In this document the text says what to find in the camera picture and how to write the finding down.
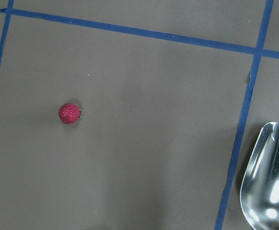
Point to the red strawberry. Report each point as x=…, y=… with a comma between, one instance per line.
x=69, y=113

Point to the shiny metal scoop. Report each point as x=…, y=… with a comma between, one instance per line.
x=259, y=193

